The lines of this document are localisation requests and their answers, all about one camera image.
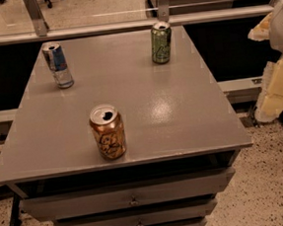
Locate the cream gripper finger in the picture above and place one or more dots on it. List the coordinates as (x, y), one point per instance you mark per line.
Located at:
(270, 100)
(260, 32)

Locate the green soda can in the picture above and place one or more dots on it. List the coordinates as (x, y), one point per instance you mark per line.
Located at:
(161, 42)

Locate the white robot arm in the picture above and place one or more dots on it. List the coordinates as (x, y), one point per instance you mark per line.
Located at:
(276, 28)

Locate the orange soda can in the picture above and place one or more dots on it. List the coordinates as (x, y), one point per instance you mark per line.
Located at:
(108, 130)

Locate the blue silver energy drink can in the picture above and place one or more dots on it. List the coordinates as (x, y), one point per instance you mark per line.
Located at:
(57, 64)

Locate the grey metal railing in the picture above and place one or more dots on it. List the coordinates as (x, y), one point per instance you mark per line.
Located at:
(32, 20)

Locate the middle grey drawer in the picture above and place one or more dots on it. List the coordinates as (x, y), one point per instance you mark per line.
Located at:
(147, 215)

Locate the grey drawer cabinet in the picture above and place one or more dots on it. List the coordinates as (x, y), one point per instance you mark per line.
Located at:
(131, 143)

